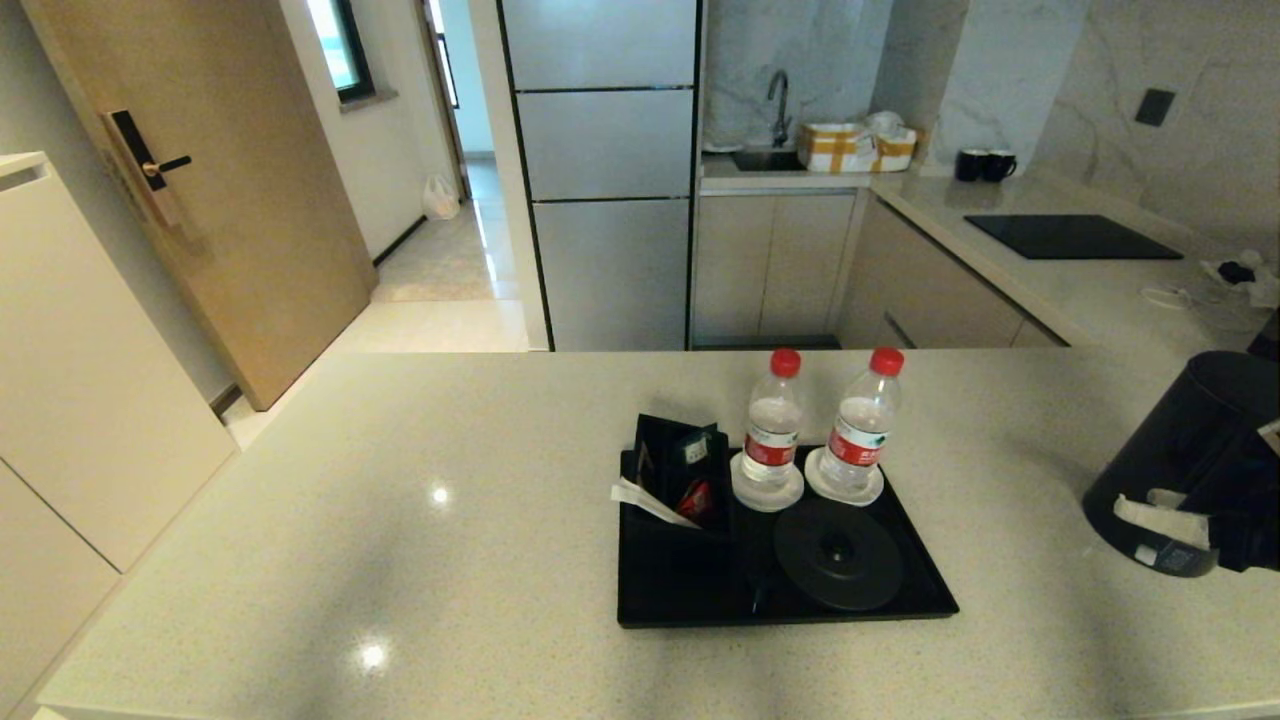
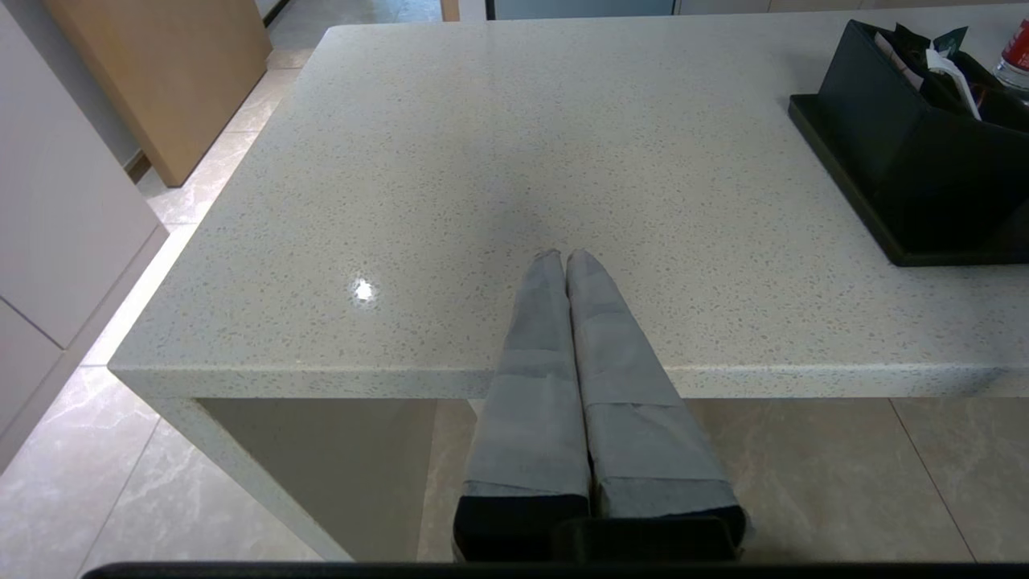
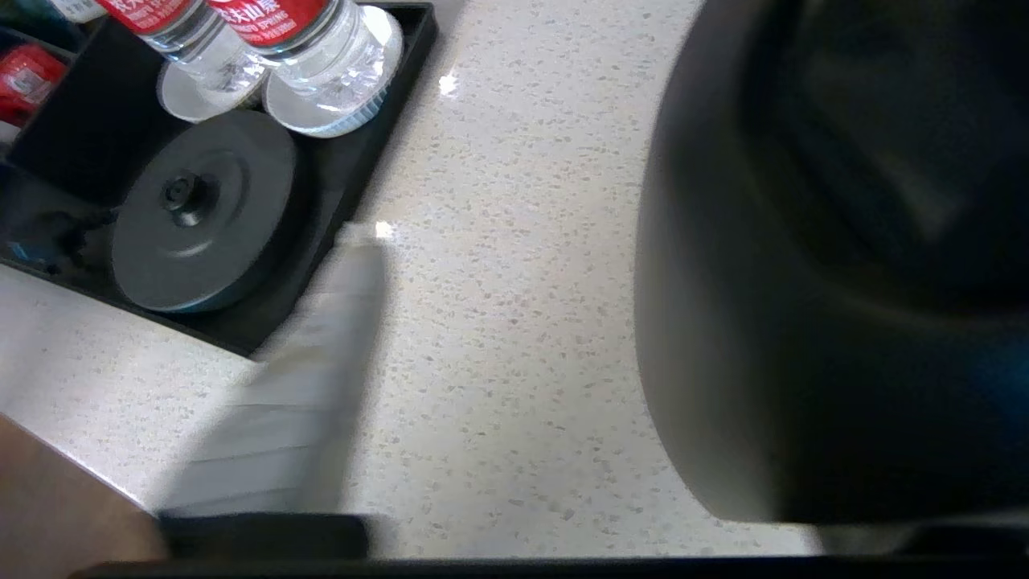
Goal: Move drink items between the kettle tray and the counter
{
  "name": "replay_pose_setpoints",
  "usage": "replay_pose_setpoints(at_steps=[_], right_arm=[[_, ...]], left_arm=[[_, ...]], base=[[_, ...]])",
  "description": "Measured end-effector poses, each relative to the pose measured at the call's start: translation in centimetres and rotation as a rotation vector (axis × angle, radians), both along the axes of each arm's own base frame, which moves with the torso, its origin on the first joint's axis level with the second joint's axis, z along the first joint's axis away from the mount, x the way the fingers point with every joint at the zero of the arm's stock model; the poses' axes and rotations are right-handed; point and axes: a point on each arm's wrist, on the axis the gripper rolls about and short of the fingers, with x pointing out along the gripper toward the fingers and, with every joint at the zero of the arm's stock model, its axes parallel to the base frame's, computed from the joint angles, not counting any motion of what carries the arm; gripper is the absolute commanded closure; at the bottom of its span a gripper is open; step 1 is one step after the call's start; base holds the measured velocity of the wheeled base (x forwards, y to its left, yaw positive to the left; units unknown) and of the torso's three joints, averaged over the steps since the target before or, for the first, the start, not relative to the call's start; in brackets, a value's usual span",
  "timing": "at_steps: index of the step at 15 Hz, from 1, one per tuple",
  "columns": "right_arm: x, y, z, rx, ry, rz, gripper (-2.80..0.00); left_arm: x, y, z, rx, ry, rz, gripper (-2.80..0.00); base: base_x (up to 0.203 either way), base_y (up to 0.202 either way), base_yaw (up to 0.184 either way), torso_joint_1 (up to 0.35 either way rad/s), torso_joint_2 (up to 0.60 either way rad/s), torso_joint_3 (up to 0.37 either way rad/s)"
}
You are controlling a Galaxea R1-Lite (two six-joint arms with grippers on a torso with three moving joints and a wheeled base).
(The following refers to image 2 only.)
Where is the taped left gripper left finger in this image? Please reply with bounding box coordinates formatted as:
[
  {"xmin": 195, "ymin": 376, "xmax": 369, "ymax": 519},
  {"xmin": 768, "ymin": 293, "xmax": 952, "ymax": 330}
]
[{"xmin": 453, "ymin": 248, "xmax": 593, "ymax": 560}]

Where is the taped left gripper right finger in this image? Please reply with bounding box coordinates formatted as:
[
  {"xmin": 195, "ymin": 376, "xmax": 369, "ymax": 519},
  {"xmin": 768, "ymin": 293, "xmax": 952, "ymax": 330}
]
[{"xmin": 565, "ymin": 248, "xmax": 750, "ymax": 557}]

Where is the clear water bottle red cap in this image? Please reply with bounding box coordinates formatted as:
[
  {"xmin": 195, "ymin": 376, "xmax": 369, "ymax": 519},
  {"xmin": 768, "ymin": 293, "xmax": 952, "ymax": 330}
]
[{"xmin": 997, "ymin": 18, "xmax": 1029, "ymax": 91}]

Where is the green tea packet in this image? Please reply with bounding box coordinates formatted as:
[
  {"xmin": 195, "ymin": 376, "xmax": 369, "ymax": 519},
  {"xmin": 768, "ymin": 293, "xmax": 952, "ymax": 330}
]
[{"xmin": 894, "ymin": 24, "xmax": 970, "ymax": 64}]

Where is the black rectangular tray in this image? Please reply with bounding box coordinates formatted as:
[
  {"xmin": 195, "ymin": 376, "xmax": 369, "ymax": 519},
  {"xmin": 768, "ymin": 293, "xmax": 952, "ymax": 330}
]
[{"xmin": 788, "ymin": 93, "xmax": 1029, "ymax": 267}]

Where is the black organizer box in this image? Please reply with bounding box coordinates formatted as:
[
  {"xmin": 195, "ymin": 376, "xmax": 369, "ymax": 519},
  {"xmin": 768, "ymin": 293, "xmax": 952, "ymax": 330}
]
[{"xmin": 818, "ymin": 19, "xmax": 1029, "ymax": 253}]

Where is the wooden door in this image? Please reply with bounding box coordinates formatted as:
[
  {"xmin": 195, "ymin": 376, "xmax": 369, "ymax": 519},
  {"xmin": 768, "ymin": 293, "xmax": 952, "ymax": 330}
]
[{"xmin": 44, "ymin": 0, "xmax": 273, "ymax": 187}]

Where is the white tall cabinet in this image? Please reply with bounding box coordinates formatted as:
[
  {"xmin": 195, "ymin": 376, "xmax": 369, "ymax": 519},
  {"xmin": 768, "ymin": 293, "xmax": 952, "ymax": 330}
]
[{"xmin": 0, "ymin": 0, "xmax": 170, "ymax": 471}]

